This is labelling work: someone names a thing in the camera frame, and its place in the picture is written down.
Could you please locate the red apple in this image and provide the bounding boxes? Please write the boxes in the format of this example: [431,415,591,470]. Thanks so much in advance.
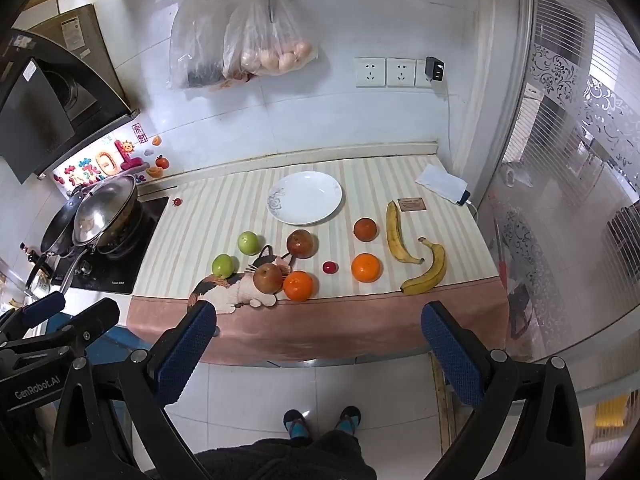
[286,229,318,260]
[252,262,286,295]

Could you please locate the blue cabinet door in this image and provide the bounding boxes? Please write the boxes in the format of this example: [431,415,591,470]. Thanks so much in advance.
[87,325,166,401]

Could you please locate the person's dark clothing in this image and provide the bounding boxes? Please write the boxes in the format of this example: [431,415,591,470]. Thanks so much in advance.
[192,430,378,480]

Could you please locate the white folded paper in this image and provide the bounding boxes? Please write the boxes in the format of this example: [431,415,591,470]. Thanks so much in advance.
[414,162,469,206]

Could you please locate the plastic bag with dark contents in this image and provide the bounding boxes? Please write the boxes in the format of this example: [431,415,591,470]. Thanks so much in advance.
[168,0,236,92]

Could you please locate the white floral plate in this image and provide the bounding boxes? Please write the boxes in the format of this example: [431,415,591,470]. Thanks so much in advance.
[266,171,344,226]

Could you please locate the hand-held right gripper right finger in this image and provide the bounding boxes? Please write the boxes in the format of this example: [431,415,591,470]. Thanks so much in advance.
[421,301,587,480]

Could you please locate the black frying pan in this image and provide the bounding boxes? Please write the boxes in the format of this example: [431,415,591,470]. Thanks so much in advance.
[25,187,96,293]

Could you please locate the clear plastic bag of eggs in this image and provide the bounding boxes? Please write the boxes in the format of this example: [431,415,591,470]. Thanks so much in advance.
[221,0,319,81]

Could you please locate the dark reddish orange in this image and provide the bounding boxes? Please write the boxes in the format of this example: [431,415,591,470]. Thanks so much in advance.
[353,217,378,242]

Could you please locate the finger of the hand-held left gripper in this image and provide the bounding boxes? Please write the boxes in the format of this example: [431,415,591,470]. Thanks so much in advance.
[0,291,67,335]
[30,298,121,361]

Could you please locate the green apple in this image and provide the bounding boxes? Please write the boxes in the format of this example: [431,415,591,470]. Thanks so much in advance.
[211,253,237,278]
[237,231,262,256]

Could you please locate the yellow banana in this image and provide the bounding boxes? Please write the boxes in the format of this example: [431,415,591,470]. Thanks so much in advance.
[400,237,447,296]
[385,200,426,265]

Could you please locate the person's right foot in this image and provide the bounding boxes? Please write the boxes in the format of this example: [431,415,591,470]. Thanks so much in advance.
[335,406,362,436]

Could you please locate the colourful wall stickers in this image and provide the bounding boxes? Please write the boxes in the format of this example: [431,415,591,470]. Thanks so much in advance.
[52,121,171,198]

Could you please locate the black glass stove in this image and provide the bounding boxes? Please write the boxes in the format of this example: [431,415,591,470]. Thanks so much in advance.
[47,195,171,296]

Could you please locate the steel wok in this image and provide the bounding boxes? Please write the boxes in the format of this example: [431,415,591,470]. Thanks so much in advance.
[72,174,146,281]

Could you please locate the striped cat print tablecloth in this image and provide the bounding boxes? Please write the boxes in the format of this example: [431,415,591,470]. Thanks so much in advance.
[126,155,511,366]

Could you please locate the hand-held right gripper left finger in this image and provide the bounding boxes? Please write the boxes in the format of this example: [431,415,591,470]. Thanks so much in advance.
[51,301,217,480]

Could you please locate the frosted floral glass door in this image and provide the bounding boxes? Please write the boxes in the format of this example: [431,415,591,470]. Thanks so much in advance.
[475,0,640,411]

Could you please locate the black range hood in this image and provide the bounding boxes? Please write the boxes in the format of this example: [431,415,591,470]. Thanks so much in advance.
[0,2,141,185]

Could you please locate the bright orange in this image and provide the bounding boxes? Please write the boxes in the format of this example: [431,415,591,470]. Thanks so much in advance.
[282,270,315,303]
[351,253,383,284]

